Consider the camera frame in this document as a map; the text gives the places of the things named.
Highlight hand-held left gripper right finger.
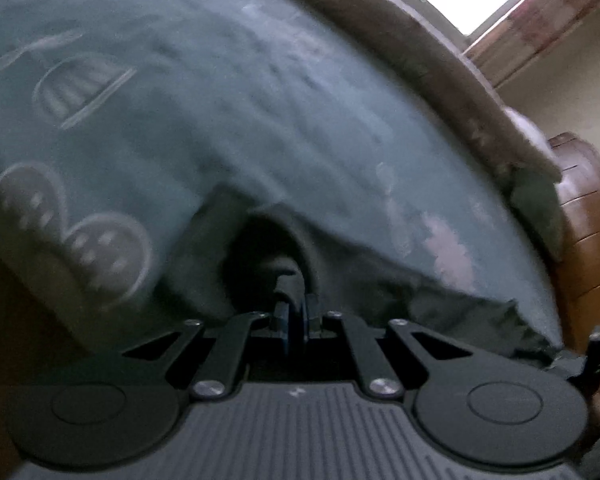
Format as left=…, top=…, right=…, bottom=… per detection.
left=302, top=294, right=475, bottom=401

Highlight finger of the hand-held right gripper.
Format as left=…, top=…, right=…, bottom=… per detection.
left=545, top=324, right=600, bottom=396

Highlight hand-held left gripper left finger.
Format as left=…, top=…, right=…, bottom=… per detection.
left=122, top=300, right=297, bottom=401

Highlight dark green pants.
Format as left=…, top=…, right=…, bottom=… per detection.
left=170, top=185, right=566, bottom=376

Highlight wooden bed headboard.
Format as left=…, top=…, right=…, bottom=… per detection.
left=547, top=132, right=600, bottom=436

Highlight green pillow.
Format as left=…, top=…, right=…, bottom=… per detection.
left=510, top=167, right=568, bottom=261

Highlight teal floral bed sheet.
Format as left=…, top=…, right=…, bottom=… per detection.
left=0, top=0, right=563, bottom=361

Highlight white fluffy blanket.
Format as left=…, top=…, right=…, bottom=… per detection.
left=502, top=107, right=563, bottom=181

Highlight beige folded quilt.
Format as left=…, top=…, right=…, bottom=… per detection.
left=230, top=0, right=563, bottom=186

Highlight pink checked curtain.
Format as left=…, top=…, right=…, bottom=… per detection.
left=462, top=0, right=600, bottom=88

